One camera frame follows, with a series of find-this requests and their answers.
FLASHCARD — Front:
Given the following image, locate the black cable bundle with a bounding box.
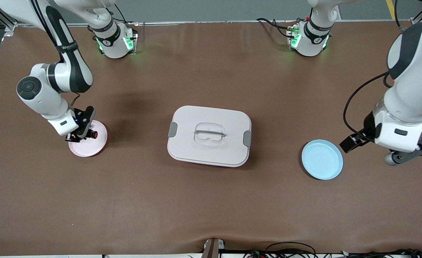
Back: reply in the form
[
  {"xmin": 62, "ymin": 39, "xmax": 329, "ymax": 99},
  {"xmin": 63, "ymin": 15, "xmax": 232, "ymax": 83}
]
[{"xmin": 244, "ymin": 242, "xmax": 422, "ymax": 258}]

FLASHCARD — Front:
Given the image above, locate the blue round plate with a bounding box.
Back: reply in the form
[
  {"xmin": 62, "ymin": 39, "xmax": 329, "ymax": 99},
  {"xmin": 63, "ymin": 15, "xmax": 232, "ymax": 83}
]
[{"xmin": 301, "ymin": 139, "xmax": 343, "ymax": 180}]

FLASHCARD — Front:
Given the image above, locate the brown table mat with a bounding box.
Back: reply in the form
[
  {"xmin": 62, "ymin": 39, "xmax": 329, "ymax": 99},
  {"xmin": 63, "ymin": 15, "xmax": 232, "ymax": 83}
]
[{"xmin": 0, "ymin": 21, "xmax": 422, "ymax": 257}]

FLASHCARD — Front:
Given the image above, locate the silver table edge rail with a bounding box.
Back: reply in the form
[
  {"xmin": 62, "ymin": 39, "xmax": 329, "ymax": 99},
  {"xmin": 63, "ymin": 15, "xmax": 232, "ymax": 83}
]
[{"xmin": 67, "ymin": 19, "xmax": 414, "ymax": 28}]

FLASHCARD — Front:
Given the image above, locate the pink round plate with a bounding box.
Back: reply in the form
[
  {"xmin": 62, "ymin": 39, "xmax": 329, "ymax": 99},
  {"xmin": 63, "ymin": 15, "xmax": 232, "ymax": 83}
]
[{"xmin": 68, "ymin": 120, "xmax": 108, "ymax": 158}]

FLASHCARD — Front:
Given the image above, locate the black arm base cable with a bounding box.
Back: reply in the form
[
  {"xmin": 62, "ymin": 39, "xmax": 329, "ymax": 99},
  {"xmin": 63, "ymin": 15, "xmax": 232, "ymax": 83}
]
[
  {"xmin": 256, "ymin": 17, "xmax": 296, "ymax": 38},
  {"xmin": 105, "ymin": 3, "xmax": 139, "ymax": 25}
]

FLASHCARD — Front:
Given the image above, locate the white lidded storage box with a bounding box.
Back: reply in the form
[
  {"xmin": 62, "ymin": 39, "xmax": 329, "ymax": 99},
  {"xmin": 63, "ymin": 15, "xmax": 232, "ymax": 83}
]
[{"xmin": 167, "ymin": 105, "xmax": 252, "ymax": 168}]

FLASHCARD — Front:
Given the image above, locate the brown camera post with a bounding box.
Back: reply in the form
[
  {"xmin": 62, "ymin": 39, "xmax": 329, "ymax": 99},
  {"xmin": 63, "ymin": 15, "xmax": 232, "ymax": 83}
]
[{"xmin": 201, "ymin": 238, "xmax": 226, "ymax": 258}]

